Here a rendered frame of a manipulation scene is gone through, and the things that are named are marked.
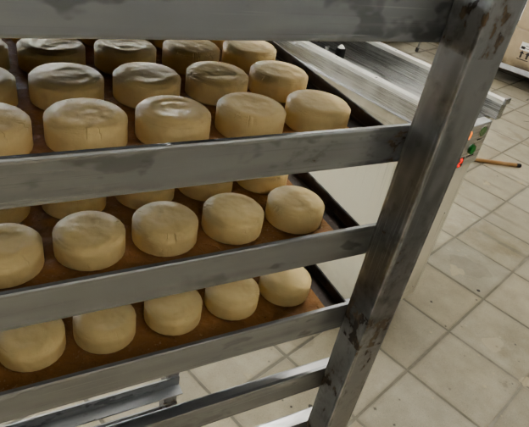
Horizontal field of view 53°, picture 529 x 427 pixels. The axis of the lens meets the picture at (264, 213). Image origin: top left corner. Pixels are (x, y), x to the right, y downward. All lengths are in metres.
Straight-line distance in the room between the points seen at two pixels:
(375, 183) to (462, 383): 0.79
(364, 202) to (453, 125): 1.32
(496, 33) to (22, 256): 0.33
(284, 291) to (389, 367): 1.47
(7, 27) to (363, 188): 1.48
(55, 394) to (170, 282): 0.12
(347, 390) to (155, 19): 0.40
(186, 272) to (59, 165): 0.12
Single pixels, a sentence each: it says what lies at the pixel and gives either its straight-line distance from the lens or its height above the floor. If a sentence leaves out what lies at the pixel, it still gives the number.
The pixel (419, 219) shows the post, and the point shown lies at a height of 1.18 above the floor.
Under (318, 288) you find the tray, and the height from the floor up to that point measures 1.04.
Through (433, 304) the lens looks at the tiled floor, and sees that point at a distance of 2.27.
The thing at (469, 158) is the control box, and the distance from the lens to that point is 1.73.
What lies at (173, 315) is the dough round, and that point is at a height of 1.06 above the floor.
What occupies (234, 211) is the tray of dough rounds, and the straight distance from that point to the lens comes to 0.42.
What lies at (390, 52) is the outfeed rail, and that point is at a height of 0.89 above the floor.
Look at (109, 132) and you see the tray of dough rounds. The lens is 0.33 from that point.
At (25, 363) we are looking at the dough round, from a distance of 0.44.
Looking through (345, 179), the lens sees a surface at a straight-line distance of 1.72.
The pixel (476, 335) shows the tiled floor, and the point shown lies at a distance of 2.23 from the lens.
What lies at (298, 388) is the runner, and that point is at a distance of 0.56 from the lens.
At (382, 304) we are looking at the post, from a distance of 0.47.
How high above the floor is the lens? 1.39
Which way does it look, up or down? 34 degrees down
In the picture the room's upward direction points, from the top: 11 degrees clockwise
